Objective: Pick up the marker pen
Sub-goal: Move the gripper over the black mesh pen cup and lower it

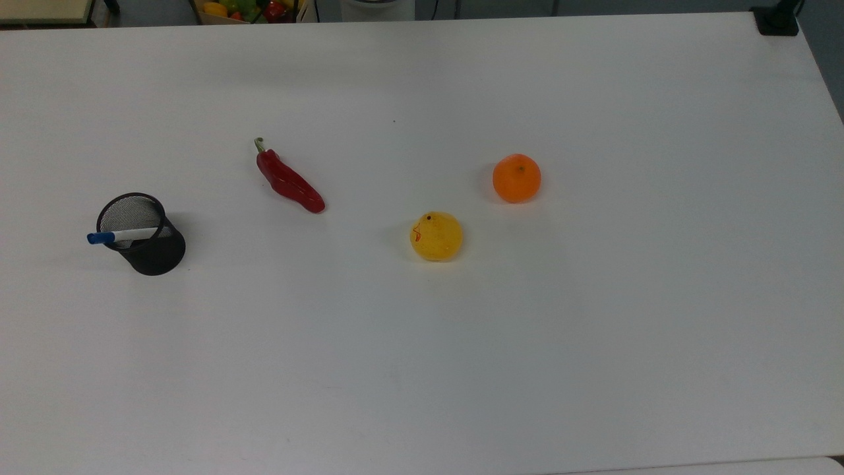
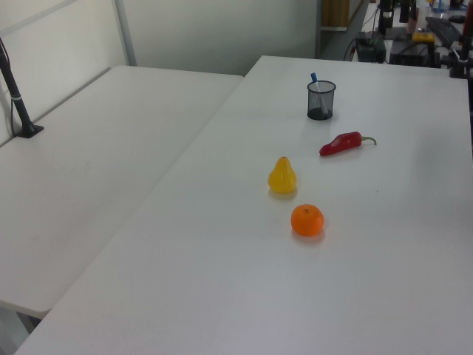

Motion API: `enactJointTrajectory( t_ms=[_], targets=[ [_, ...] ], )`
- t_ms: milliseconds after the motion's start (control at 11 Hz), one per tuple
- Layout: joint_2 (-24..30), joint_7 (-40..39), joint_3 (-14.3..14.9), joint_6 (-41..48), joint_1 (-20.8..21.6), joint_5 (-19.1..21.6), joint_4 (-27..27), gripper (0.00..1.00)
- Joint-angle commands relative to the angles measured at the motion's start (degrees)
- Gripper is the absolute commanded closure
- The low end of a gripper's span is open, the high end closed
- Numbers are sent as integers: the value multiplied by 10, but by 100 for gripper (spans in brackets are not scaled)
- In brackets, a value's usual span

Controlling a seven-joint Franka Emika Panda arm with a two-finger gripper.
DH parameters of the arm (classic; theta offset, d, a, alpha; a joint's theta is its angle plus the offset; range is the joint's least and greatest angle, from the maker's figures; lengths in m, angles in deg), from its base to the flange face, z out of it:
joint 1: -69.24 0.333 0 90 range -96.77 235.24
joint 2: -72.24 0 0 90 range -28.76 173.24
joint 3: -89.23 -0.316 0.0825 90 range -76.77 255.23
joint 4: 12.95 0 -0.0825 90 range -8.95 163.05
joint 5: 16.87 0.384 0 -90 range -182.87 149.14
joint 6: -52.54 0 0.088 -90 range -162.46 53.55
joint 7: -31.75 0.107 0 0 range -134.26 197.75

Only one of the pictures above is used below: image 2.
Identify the blue white marker pen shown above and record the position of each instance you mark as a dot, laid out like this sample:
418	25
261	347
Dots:
314	77

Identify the black mesh pen cup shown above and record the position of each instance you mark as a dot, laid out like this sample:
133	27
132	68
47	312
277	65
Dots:
321	107

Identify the yellow pear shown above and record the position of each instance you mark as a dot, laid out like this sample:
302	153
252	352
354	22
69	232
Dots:
282	179

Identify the orange fruit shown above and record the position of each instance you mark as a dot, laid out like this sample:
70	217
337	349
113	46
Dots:
307	221

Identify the red chili pepper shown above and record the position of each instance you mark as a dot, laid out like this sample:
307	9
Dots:
340	143

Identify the white side table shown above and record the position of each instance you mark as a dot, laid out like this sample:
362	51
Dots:
92	166

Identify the black equipment box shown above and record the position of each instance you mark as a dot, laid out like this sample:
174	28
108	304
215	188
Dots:
369	48

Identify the brown wooden panel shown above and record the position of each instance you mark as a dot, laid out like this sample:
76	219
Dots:
334	13

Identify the black machine base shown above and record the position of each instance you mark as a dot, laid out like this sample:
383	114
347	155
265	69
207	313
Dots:
410	51

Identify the black pole with base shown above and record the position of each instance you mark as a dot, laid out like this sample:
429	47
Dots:
18	105

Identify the yellow handheld device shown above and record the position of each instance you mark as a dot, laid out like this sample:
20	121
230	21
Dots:
423	37

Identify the black keyboard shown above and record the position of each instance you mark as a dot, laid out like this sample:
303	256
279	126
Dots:
443	29

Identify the red black clamp stand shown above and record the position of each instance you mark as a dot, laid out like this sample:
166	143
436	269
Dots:
462	55

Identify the grey metal partition post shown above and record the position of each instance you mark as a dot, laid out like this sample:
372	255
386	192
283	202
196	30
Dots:
125	33

